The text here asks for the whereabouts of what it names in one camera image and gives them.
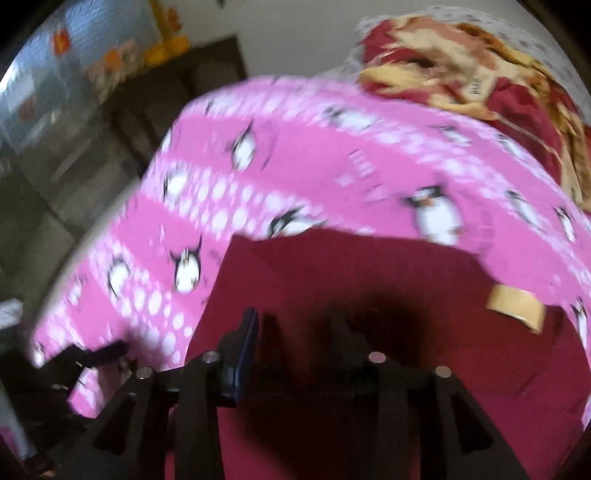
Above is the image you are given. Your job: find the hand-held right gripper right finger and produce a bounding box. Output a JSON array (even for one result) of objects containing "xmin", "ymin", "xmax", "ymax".
[{"xmin": 330, "ymin": 314, "xmax": 529, "ymax": 480}]

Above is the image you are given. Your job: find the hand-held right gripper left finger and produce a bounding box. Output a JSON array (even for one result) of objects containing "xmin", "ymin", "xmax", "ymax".
[{"xmin": 59, "ymin": 308, "xmax": 260, "ymax": 480}]

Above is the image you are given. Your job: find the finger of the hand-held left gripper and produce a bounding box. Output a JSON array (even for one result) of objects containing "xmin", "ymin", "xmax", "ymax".
[{"xmin": 69, "ymin": 340, "xmax": 131, "ymax": 370}]

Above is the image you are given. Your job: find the maroon cloth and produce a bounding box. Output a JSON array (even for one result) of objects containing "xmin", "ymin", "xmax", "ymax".
[{"xmin": 164, "ymin": 229, "xmax": 591, "ymax": 480}]

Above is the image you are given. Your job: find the pink penguin print blanket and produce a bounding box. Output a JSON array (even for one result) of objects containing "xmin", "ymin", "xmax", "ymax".
[{"xmin": 28, "ymin": 76, "xmax": 591, "ymax": 418}]

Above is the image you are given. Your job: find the dark wooden cabinet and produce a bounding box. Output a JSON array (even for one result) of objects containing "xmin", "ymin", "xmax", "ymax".
[{"xmin": 0, "ymin": 37, "xmax": 247, "ymax": 278}]

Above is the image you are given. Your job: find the yellow toy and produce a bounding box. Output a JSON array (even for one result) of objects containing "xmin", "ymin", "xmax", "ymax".
[{"xmin": 143, "ymin": 0, "xmax": 190, "ymax": 68}]

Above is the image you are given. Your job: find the red and yellow floral blanket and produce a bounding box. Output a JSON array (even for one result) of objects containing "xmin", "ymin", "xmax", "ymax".
[{"xmin": 358, "ymin": 15, "xmax": 591, "ymax": 206}]

